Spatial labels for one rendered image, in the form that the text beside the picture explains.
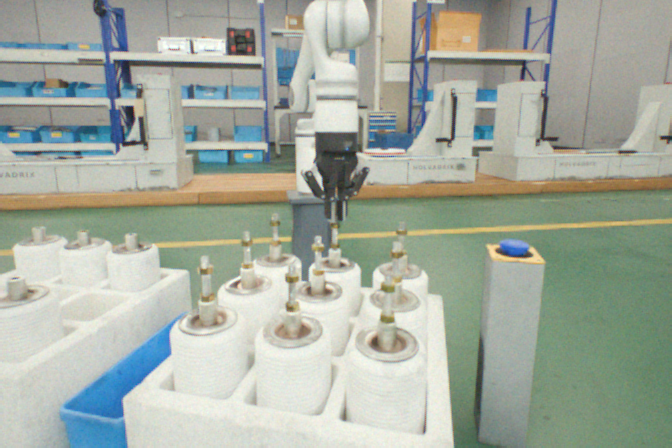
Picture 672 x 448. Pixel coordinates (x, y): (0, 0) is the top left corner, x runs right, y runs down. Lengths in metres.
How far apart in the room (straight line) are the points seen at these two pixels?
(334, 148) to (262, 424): 0.40
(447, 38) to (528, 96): 2.84
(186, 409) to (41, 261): 0.60
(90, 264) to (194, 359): 0.48
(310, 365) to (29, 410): 0.41
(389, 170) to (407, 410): 2.34
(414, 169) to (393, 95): 4.35
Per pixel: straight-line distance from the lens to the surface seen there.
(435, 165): 2.86
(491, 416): 0.75
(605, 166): 3.64
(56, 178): 2.92
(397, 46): 7.18
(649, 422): 0.95
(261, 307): 0.63
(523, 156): 3.20
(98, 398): 0.77
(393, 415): 0.50
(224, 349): 0.54
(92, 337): 0.78
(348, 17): 0.66
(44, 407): 0.75
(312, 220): 1.13
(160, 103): 2.74
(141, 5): 9.55
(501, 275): 0.63
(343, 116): 0.64
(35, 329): 0.74
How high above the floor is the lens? 0.51
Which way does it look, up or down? 11 degrees down
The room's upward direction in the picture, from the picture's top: straight up
